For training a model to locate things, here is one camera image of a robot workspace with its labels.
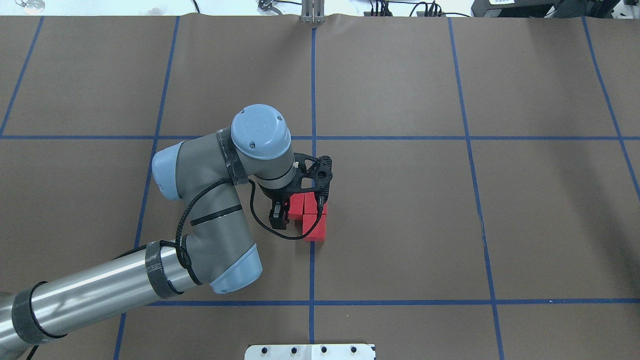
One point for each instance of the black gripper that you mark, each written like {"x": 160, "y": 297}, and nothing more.
{"x": 278, "y": 198}

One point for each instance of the red block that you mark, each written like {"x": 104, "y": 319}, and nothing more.
{"x": 296, "y": 207}

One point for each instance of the red block moved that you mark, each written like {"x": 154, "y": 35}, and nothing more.
{"x": 310, "y": 204}
{"x": 319, "y": 232}

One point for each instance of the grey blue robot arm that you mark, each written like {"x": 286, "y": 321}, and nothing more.
{"x": 212, "y": 243}

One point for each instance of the brown paper table mat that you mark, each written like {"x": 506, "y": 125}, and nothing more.
{"x": 485, "y": 200}

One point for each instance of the black box top right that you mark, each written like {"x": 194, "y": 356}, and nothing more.
{"x": 559, "y": 9}

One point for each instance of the clear tape roll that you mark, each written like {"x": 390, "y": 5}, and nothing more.
{"x": 31, "y": 7}

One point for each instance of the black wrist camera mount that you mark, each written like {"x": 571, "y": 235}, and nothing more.
{"x": 312, "y": 175}

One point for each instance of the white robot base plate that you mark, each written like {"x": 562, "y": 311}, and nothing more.
{"x": 331, "y": 351}

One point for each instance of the aluminium frame post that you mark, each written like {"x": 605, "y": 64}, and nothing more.
{"x": 313, "y": 11}

